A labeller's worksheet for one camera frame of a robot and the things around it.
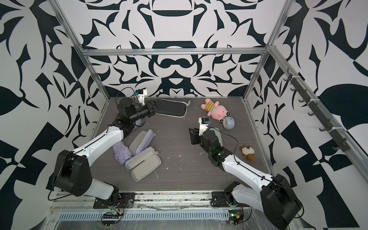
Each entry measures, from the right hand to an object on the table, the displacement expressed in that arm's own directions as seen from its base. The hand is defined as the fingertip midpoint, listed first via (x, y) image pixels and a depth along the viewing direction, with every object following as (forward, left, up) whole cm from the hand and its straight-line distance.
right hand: (191, 127), depth 81 cm
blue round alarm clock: (+10, -25, -12) cm, 30 cm away
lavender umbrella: (-9, +41, -12) cm, 44 cm away
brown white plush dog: (-8, -35, -16) cm, 39 cm away
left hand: (+8, +14, +14) cm, 22 cm away
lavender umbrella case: (-19, +29, -17) cm, 39 cm away
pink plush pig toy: (+22, -18, -13) cm, 31 cm away
